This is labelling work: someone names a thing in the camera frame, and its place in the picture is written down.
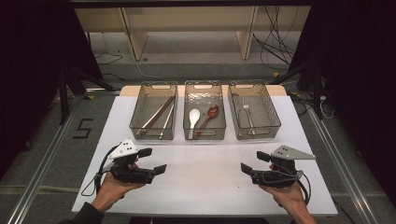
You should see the hand-held gripper cable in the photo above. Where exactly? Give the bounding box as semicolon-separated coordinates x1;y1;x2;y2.
80;144;120;198
295;172;312;206

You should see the white cable with plug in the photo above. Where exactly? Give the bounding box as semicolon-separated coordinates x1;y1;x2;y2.
318;94;335;120

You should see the brown wooden spoon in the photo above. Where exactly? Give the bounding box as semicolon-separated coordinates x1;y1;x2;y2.
194;105;220;139

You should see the person's left hand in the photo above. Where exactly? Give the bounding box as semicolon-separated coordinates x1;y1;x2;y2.
91;174;146;215

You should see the white ceramic spoon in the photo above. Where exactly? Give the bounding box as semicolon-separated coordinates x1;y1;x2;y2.
187;108;202;140

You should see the white chopstick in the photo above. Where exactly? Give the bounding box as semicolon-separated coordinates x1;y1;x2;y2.
159;103;176;140
135;101;171;136

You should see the right hand-held gripper cable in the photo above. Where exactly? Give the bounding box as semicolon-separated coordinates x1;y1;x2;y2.
295;172;312;206

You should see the thin white floor cable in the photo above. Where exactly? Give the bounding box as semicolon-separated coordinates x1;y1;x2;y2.
118;49;157;80

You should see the beige wooden desk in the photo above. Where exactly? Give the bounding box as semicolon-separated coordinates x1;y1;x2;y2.
74;6;312;62

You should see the left hand-held gripper cable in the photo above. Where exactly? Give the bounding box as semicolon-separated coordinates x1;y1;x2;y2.
80;144;120;198

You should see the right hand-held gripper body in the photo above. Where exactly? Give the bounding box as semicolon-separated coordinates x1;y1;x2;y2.
250;145;317;189

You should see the person's right hand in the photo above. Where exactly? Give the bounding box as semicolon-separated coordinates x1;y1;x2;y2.
260;183;309;219

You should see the tangle of black cables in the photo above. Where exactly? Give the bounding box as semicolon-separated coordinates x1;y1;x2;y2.
251;6;300;71

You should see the aluminium rail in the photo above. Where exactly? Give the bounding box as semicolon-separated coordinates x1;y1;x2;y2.
6;88;120;224
306;105;381;224

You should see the metal fork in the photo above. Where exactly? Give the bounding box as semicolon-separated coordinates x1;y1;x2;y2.
242;96;257;136

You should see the black metal stand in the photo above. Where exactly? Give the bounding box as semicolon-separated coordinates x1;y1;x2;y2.
57;66;116;125
269;62;325;120

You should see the grey clear plastic bin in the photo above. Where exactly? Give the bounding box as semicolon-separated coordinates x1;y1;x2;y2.
182;79;227;141
129;80;179;141
227;79;282;140

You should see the brown wooden chopstick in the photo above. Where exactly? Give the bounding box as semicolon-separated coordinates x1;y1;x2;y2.
147;96;177;131
143;95;176;130

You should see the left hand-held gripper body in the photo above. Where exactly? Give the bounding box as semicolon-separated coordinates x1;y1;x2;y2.
106;138;156;185

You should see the thin black floor cable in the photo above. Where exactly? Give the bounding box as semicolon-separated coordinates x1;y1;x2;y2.
93;50;124;66

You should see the dark curtain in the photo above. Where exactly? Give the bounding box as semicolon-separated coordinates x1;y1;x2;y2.
0;0;104;178
289;0;396;197

